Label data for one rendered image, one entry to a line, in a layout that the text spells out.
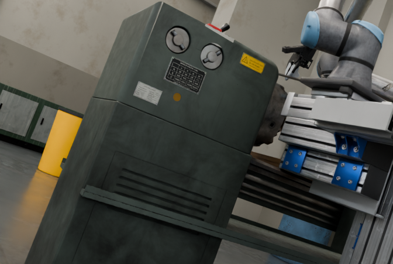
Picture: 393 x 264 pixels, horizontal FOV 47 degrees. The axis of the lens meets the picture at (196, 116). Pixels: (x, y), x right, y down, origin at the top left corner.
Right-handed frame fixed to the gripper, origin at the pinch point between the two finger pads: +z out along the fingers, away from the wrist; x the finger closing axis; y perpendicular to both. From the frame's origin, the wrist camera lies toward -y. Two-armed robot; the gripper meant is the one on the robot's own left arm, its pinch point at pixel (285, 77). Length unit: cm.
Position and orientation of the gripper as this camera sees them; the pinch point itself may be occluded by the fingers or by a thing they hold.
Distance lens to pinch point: 233.9
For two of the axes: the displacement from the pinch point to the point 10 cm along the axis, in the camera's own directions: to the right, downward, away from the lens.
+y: 8.5, 3.5, 4.0
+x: -2.9, -3.2, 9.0
